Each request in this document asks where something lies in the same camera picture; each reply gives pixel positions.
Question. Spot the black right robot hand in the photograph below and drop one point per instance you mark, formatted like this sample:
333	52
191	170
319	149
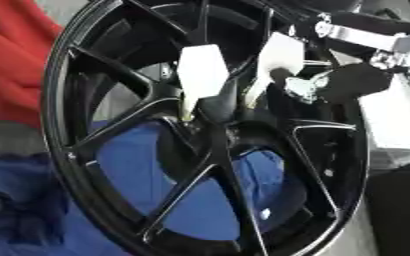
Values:
354	81

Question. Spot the white pin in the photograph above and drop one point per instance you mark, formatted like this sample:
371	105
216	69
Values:
202	71
281	51

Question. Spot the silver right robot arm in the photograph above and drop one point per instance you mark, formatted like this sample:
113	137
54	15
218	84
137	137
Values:
366	38

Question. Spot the black spoked wheel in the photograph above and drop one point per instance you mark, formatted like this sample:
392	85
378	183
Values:
214	156

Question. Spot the white box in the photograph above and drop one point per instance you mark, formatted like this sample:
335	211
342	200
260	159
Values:
395	116

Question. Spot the black box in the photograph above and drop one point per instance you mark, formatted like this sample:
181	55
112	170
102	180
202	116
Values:
401	210

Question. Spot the red cloth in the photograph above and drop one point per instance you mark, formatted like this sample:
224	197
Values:
10	60

